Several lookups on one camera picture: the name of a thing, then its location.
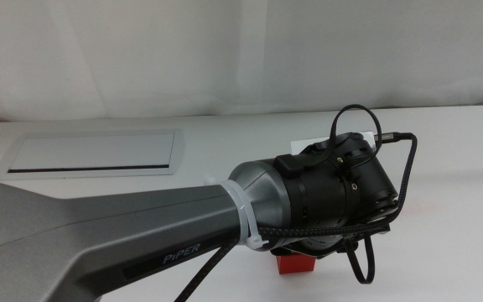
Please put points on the red cube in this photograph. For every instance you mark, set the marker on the red cube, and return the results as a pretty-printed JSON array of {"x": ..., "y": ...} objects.
[{"x": 296, "y": 264}]

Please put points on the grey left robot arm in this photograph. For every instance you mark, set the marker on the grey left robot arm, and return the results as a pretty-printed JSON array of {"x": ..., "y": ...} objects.
[{"x": 99, "y": 235}]

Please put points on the white zip tie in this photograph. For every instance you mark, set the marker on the white zip tie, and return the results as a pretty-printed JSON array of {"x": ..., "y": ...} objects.
[{"x": 243, "y": 209}]

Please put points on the white backdrop curtain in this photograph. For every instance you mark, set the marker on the white backdrop curtain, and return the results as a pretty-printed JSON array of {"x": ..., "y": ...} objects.
[{"x": 241, "y": 54}]

